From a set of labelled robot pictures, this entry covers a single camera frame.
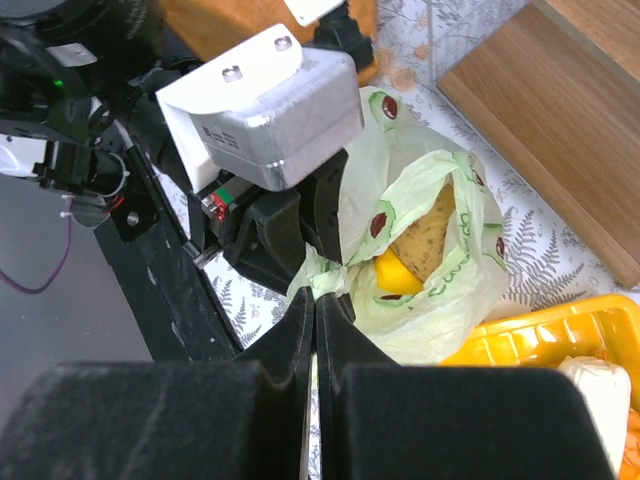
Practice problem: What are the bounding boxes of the brown bread slice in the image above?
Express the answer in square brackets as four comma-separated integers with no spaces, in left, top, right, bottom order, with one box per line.
[390,185,455,283]

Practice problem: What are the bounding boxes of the brown tote bag black straps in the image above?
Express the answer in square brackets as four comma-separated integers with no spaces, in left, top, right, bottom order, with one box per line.
[162,0,381,86]

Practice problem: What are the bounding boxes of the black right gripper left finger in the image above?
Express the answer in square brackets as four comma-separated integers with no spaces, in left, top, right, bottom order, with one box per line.
[1,289,314,479]

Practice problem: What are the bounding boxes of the floral patterned table mat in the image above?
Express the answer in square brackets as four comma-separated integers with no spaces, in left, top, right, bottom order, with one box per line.
[294,1,639,479]

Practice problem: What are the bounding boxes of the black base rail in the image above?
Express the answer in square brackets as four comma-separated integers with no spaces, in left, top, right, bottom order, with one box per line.
[94,147,243,361]

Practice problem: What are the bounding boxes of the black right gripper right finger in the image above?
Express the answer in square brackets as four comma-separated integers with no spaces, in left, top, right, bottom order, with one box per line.
[315,294,612,479]

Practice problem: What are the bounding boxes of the yellow plastic bin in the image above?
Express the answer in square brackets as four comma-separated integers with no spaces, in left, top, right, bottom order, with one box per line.
[443,295,639,411]

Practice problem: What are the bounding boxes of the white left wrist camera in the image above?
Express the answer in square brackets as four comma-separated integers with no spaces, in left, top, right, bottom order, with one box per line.
[156,24,364,192]

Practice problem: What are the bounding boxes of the wire and wood shelf rack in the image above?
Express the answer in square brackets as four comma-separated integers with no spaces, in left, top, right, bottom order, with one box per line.
[435,0,640,291]

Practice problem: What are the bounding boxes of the light green plastic bag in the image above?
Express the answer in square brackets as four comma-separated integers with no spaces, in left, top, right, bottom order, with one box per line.
[290,87,509,365]

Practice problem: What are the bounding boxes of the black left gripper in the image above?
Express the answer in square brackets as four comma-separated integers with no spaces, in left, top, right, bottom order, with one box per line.
[124,69,348,294]

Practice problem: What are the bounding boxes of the orange toy snack pieces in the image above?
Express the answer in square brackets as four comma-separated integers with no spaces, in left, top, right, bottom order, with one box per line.
[618,409,640,480]

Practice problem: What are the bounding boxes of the white toy leek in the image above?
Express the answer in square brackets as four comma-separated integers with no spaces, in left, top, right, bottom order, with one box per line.
[558,356,632,476]

